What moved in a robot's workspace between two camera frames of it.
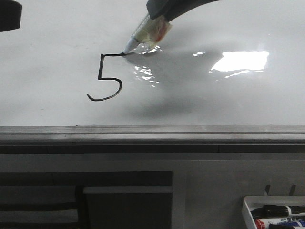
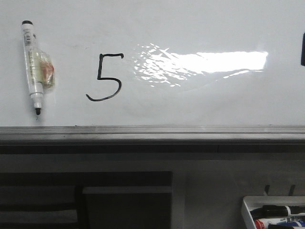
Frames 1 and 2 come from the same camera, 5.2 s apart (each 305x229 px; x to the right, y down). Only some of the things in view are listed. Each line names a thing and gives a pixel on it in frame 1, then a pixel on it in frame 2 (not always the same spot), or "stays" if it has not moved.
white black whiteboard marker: [150, 31] → [39, 66]
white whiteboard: [230, 72] stays
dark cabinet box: [129, 207] stays
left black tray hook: [267, 187] stays
